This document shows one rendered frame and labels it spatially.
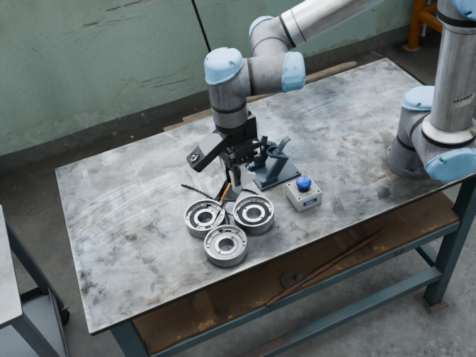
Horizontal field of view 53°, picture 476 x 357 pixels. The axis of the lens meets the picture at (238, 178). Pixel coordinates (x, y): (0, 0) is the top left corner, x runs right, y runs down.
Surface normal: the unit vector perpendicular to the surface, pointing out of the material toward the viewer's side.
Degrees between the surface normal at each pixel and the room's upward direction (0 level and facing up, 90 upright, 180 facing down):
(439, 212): 0
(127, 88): 90
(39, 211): 0
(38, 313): 0
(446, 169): 98
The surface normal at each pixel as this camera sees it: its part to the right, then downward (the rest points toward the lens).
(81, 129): 0.39, 0.62
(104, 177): -0.10, -0.70
